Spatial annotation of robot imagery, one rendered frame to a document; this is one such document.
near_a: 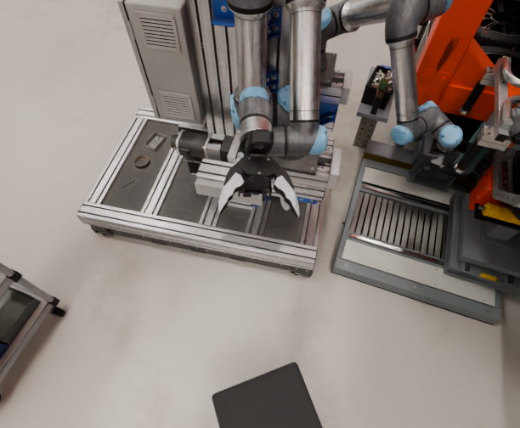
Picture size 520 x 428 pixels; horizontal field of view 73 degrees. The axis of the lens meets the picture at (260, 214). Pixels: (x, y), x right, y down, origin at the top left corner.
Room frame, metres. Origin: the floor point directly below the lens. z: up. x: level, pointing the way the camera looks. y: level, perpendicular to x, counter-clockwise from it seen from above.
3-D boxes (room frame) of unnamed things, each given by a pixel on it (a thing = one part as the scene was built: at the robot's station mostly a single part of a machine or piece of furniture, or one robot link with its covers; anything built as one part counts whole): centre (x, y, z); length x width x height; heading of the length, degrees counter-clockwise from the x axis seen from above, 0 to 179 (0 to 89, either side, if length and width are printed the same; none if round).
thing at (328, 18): (1.40, -0.23, 0.98); 0.13 x 0.12 x 0.14; 124
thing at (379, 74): (1.64, -0.67, 0.51); 0.20 x 0.14 x 0.13; 152
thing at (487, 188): (0.92, -1.08, 0.48); 0.16 x 0.12 x 0.17; 70
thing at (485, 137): (0.85, -0.79, 0.93); 0.09 x 0.05 x 0.05; 70
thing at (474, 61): (1.43, -1.18, 0.69); 0.52 x 0.17 x 0.35; 70
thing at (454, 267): (0.88, -1.20, 0.13); 0.50 x 0.36 x 0.10; 160
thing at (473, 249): (0.88, -1.20, 0.32); 0.40 x 0.30 x 0.28; 160
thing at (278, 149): (0.65, -0.01, 1.12); 0.11 x 0.08 x 0.11; 92
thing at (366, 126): (1.71, -0.70, 0.21); 0.10 x 0.10 x 0.42; 70
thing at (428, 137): (1.26, -1.06, 0.26); 0.42 x 0.18 x 0.35; 70
